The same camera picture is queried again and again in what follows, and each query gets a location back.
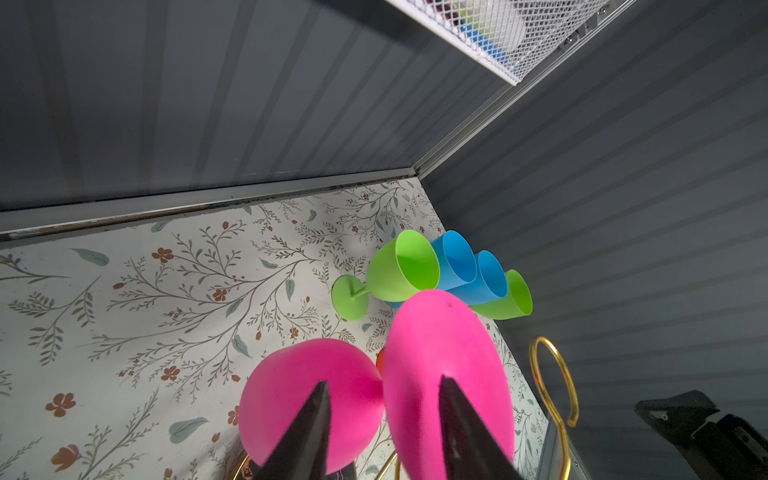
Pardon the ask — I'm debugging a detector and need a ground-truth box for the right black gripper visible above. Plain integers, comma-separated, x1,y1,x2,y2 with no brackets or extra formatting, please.
634,390,767,480

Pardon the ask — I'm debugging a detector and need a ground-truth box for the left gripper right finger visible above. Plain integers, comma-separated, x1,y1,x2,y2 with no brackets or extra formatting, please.
438,376,522,480

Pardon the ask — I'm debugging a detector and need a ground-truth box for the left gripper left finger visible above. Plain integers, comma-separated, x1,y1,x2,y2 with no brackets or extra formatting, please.
254,381,331,480

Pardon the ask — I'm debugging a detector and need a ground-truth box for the pink wine glass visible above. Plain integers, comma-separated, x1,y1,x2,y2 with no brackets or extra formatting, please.
239,290,516,479

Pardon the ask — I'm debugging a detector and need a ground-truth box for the blue wine glass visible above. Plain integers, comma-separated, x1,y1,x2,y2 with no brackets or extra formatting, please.
423,231,477,290
448,250,508,306

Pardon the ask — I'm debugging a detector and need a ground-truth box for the blue wine glass front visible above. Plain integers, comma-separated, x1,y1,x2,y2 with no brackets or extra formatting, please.
423,231,477,290

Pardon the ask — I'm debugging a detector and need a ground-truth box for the light green wine glass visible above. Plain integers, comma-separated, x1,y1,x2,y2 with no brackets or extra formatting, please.
331,230,440,321

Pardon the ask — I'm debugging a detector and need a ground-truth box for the red wine glass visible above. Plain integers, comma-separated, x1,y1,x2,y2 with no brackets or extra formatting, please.
375,347,386,376

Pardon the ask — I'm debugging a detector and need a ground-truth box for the gold wine glass rack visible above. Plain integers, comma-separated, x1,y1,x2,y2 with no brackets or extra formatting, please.
230,335,581,480

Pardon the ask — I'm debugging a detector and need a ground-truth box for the floral table mat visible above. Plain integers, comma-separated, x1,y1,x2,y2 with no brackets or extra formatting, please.
0,176,550,480

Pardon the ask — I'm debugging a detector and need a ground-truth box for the white wire mesh basket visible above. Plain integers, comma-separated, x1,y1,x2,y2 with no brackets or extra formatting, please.
390,0,612,86

